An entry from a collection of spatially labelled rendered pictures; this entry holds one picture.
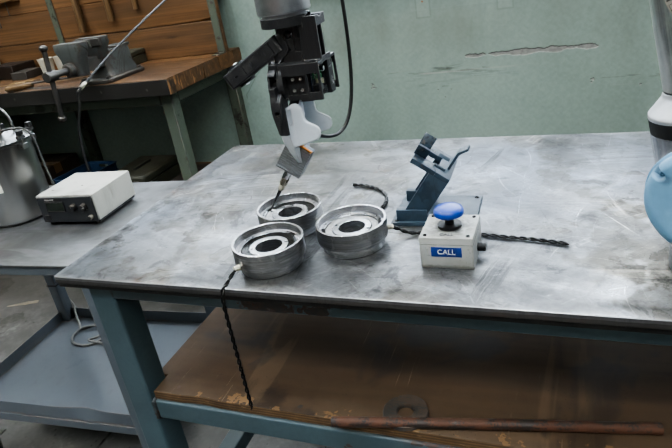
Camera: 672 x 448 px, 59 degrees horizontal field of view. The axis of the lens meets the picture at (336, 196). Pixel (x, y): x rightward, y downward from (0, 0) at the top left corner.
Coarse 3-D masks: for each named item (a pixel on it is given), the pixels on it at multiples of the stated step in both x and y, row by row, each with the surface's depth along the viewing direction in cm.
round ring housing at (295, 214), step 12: (300, 192) 99; (264, 204) 97; (276, 204) 99; (300, 204) 97; (264, 216) 95; (276, 216) 94; (288, 216) 97; (300, 216) 90; (312, 216) 92; (312, 228) 93
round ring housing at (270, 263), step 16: (272, 224) 89; (288, 224) 88; (240, 240) 87; (272, 240) 87; (304, 240) 85; (240, 256) 81; (256, 256) 80; (272, 256) 80; (288, 256) 81; (256, 272) 81; (272, 272) 82; (288, 272) 83
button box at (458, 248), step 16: (432, 224) 80; (464, 224) 78; (480, 224) 81; (432, 240) 76; (448, 240) 76; (464, 240) 75; (480, 240) 81; (432, 256) 78; (448, 256) 77; (464, 256) 76
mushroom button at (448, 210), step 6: (438, 204) 79; (444, 204) 78; (450, 204) 78; (456, 204) 78; (438, 210) 77; (444, 210) 77; (450, 210) 76; (456, 210) 76; (462, 210) 77; (438, 216) 77; (444, 216) 76; (450, 216) 76; (456, 216) 76; (450, 222) 78
